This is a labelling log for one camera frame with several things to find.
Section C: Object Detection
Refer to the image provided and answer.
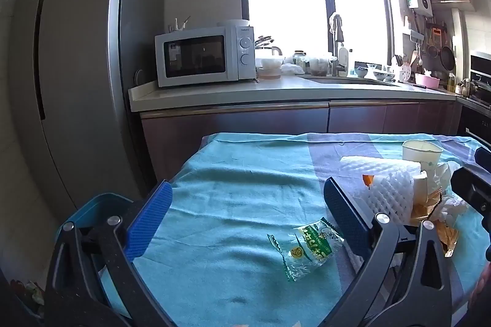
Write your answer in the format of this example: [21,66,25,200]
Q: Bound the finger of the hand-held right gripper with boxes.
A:
[450,167,491,222]
[474,148,491,174]

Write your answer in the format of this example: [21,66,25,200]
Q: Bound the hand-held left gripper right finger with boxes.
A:
[323,177,465,327]

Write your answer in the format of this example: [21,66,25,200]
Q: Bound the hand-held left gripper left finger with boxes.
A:
[44,180,173,327]

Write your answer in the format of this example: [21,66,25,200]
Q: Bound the white tissue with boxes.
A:
[422,162,469,224]

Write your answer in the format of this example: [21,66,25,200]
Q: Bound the green snack wrapper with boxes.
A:
[267,219,346,282]

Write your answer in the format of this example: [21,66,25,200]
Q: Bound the brown plastic wrapper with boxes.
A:
[410,189,460,259]

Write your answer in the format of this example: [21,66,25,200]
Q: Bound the blue plastic bin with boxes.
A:
[57,192,162,312]

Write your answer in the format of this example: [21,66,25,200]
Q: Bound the white foam fruit net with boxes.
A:
[339,156,423,224]

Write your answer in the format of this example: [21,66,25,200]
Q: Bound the white dotted paper cup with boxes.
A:
[402,140,443,172]

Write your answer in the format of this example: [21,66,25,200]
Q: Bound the person's right forearm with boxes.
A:
[469,266,491,314]

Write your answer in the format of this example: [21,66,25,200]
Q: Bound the black built-in oven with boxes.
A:
[456,97,491,148]

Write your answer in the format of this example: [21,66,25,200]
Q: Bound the steel pot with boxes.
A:
[470,79,491,98]

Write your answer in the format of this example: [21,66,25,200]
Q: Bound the black range hood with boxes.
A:
[470,51,491,81]

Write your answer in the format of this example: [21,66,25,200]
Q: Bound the teal and grey printed blanket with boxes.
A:
[100,131,491,327]

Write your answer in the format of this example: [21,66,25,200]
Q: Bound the pink bowl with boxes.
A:
[415,73,441,89]

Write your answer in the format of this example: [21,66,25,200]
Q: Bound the black frying pan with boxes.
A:
[439,32,456,70]

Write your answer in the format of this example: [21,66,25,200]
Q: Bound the white dotted utensil holder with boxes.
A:
[391,55,412,82]

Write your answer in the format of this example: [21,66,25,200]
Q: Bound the kitchen counter with brown cabinets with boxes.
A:
[128,76,465,182]

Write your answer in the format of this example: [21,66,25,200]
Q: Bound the steel kitchen sink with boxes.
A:
[307,76,400,87]

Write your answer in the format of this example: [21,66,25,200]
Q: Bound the clear bag of food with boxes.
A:
[307,55,331,76]

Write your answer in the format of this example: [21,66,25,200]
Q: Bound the white soap bottle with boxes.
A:
[338,46,350,78]

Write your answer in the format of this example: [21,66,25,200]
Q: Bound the grey refrigerator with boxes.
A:
[8,0,167,213]

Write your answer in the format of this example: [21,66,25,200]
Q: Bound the steel kitchen faucet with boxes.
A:
[329,13,348,77]

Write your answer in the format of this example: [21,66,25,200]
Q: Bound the brown food container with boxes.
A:
[256,67,282,81]

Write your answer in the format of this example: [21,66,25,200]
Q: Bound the white microwave oven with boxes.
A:
[154,25,257,88]

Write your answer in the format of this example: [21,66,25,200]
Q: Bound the glass kettle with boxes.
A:
[255,36,284,60]

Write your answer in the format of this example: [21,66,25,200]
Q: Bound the white figurine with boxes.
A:
[169,16,191,32]

